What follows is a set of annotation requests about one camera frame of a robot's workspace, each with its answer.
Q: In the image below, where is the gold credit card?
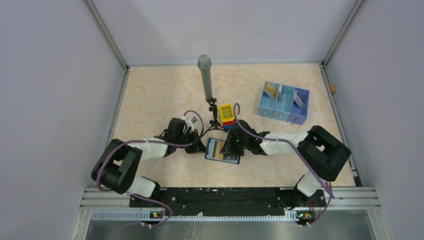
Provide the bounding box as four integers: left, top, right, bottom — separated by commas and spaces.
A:
205, 139, 225, 162
263, 81, 279, 100

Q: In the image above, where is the small wooden knob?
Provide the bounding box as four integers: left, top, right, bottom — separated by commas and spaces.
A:
329, 83, 337, 94

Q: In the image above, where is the black credit card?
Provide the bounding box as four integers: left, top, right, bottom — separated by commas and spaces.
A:
277, 84, 283, 103

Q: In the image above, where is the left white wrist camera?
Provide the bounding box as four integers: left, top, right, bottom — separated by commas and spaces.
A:
182, 115, 198, 133

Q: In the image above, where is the light blue drawer left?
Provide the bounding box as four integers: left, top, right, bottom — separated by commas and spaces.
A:
257, 82, 280, 118

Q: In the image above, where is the dark blue card holder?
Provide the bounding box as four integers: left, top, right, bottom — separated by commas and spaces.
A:
204, 137, 241, 165

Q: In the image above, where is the silver credit card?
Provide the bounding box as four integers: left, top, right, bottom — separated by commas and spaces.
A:
293, 90, 305, 109

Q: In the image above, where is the light blue drawer middle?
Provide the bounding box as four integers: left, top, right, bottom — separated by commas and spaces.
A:
272, 84, 295, 122

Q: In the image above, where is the light blue drawer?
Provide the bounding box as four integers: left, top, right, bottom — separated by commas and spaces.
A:
272, 84, 295, 122
257, 82, 280, 118

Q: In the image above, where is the grey microphone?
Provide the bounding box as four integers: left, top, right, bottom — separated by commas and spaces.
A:
197, 54, 213, 102

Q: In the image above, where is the purple drawer right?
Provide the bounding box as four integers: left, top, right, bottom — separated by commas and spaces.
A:
287, 87, 310, 125

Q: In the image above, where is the black tripod stand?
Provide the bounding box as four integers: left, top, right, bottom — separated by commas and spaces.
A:
199, 98, 228, 138

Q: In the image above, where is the yellow red blue toy block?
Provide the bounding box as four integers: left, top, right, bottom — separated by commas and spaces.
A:
218, 104, 236, 131

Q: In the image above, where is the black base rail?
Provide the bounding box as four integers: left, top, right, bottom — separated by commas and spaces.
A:
129, 187, 327, 217

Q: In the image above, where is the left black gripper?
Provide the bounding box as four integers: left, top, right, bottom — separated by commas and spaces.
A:
175, 128, 208, 154

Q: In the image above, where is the white cable duct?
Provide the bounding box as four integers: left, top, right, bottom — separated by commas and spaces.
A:
91, 210, 299, 222

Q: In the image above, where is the aluminium frame front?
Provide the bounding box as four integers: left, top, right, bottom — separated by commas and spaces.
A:
71, 187, 392, 240

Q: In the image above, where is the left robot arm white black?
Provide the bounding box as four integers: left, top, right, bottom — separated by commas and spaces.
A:
91, 116, 206, 207

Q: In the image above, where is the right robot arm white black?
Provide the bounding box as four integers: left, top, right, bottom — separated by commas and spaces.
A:
220, 121, 352, 206

